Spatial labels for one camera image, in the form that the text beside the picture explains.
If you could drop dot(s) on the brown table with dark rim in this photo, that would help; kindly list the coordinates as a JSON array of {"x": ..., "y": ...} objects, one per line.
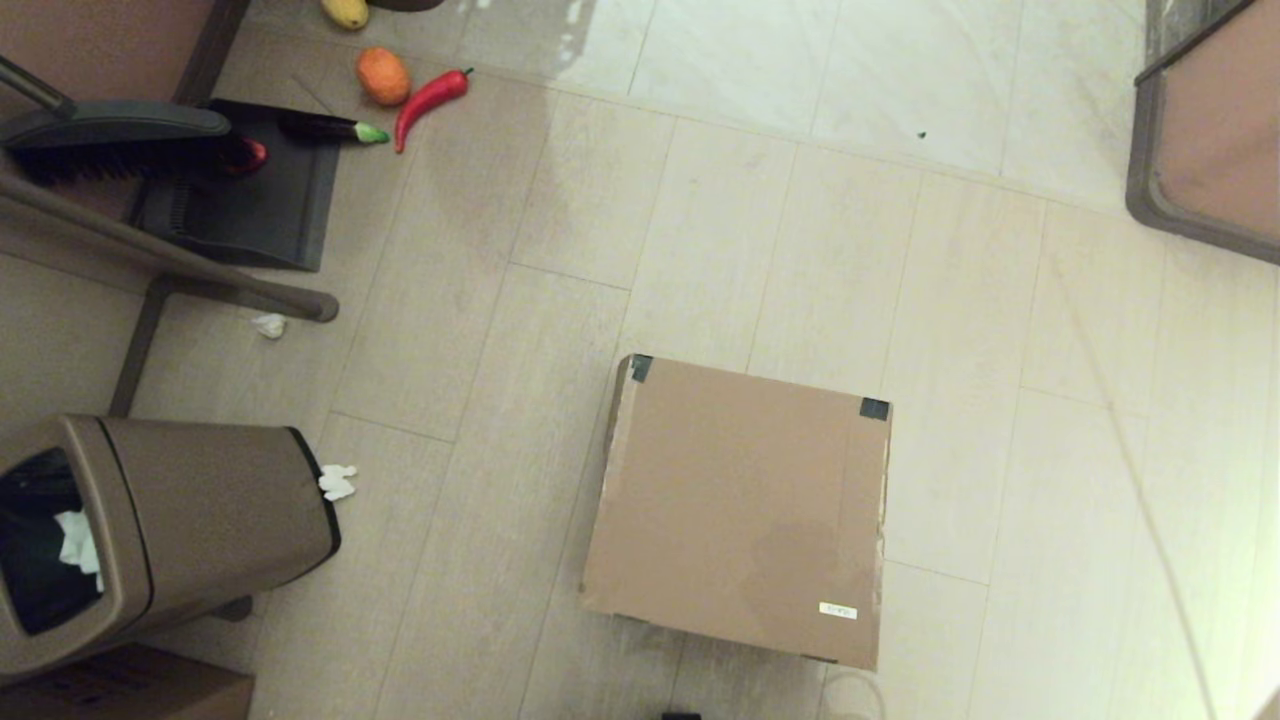
[{"x": 100, "y": 40}]

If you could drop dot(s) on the black trash bag liner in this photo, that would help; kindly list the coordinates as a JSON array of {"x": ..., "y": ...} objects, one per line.
[{"x": 30, "y": 560}]

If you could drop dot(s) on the dark gray broom brush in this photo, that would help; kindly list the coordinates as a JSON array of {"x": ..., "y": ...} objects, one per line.
[{"x": 120, "y": 135}]

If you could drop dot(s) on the crumpled white paper scrap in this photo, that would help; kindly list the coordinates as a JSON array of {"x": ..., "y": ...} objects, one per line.
[{"x": 269, "y": 326}]

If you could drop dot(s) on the dark gray dustpan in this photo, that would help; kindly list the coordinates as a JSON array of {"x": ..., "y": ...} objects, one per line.
[{"x": 260, "y": 215}]

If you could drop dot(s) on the red toy ball fruit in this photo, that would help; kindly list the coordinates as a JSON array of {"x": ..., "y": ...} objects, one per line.
[{"x": 250, "y": 157}]

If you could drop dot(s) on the white crumpled tissue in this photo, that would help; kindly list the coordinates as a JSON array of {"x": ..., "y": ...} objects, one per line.
[{"x": 337, "y": 483}]

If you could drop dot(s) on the dark round bowl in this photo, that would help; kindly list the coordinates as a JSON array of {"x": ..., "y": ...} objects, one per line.
[{"x": 405, "y": 4}]

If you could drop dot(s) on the brown plastic trash bin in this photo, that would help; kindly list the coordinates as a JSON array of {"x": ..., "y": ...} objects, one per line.
[{"x": 220, "y": 520}]

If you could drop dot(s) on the brown table with gray rim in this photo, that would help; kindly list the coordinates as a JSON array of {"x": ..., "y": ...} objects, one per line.
[{"x": 1220, "y": 140}]

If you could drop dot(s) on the brown cardboard carton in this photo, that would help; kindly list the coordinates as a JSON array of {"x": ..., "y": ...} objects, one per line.
[{"x": 120, "y": 690}]

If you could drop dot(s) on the brown metal frame bar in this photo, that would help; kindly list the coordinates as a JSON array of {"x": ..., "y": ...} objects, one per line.
[{"x": 200, "y": 268}]

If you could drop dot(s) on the brown cardboard shoe box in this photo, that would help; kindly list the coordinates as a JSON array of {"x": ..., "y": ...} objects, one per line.
[{"x": 740, "y": 500}]

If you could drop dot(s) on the purple toy eggplant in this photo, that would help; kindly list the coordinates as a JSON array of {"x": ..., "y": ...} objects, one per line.
[{"x": 320, "y": 128}]

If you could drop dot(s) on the yellow toy fruit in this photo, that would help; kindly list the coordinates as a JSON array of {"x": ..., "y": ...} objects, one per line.
[{"x": 345, "y": 11}]

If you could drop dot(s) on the orange toy fruit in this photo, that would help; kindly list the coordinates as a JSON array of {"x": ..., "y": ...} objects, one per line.
[{"x": 383, "y": 77}]

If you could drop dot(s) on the red toy chili pepper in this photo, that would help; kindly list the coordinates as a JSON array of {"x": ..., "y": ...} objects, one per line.
[{"x": 425, "y": 100}]

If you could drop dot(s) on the white tissue wad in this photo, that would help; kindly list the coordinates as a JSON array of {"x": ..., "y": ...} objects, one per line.
[{"x": 78, "y": 545}]

